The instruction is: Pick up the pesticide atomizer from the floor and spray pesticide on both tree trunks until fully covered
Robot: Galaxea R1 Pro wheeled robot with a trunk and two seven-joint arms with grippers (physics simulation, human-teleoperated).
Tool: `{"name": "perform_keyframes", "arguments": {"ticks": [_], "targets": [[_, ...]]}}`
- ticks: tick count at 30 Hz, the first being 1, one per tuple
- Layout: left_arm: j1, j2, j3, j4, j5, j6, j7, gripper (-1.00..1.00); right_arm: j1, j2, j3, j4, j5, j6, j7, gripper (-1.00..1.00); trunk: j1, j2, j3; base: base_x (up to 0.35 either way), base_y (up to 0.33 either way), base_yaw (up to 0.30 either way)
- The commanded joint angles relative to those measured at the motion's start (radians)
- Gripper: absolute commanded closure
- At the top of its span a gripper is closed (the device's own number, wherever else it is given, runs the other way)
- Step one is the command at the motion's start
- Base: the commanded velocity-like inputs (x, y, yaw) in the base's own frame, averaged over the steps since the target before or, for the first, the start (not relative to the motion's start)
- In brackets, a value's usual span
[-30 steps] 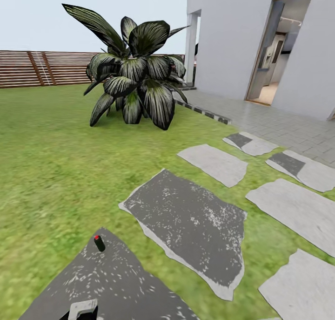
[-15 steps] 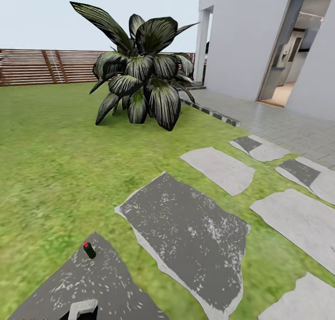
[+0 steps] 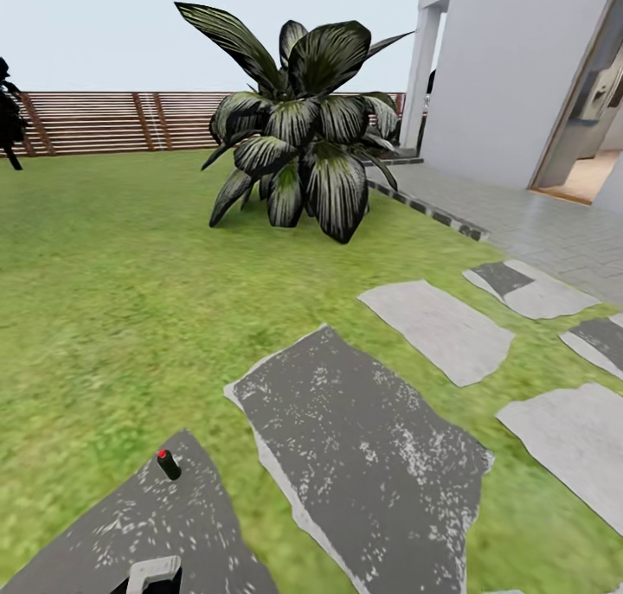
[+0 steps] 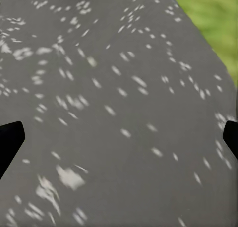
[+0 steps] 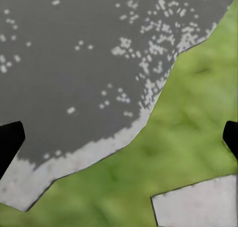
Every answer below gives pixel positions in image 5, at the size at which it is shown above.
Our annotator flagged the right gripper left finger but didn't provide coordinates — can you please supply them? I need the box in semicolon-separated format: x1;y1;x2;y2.
0;121;25;180

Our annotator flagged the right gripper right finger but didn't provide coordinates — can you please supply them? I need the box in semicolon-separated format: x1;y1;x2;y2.
223;120;238;160

